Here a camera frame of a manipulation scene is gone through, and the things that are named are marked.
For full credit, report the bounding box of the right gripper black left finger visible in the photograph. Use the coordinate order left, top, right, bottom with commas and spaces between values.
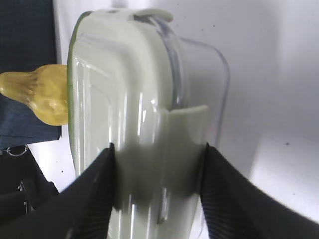
0, 145, 115, 239

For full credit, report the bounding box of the glass container with green lid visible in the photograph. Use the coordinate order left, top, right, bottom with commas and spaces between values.
67, 8, 230, 239

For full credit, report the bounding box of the silver zipper pull ring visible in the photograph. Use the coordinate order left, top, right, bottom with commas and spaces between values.
0, 145, 28, 156

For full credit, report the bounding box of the yellow pear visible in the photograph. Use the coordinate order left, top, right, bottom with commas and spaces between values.
0, 64, 68, 126

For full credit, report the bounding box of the dark blue lunch bag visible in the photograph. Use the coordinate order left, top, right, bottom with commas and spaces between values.
0, 0, 62, 149

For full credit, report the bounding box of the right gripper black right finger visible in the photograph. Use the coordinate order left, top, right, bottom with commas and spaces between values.
200, 144, 319, 239

